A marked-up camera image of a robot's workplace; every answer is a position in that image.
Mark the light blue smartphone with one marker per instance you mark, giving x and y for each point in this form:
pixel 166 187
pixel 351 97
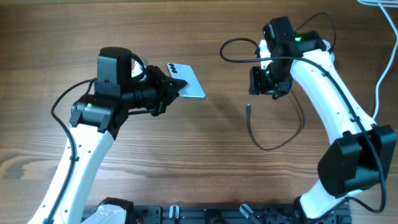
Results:
pixel 192 89

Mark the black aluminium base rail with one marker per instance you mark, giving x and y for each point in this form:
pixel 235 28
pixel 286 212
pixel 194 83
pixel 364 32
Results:
pixel 278 213

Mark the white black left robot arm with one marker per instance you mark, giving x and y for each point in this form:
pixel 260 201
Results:
pixel 94 124

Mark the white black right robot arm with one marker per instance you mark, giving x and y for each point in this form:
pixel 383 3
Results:
pixel 360 151

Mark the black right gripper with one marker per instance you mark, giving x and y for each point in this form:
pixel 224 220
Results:
pixel 255 81

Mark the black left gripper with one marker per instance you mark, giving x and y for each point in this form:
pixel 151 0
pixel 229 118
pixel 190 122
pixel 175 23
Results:
pixel 160 91

